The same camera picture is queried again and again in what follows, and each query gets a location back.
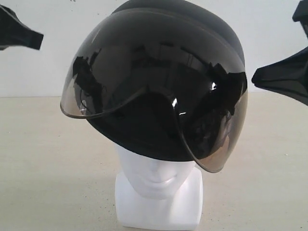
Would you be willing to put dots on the white mannequin head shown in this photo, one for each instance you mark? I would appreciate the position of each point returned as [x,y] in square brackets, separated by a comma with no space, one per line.
[146,181]

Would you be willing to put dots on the black helmet with visor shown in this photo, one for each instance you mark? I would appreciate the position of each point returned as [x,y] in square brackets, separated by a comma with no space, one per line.
[164,79]

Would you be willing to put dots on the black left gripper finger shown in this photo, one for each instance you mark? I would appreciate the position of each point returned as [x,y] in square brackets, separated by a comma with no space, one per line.
[14,33]

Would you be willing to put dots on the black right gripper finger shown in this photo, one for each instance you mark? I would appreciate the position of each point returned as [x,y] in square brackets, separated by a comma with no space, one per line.
[301,15]
[288,77]

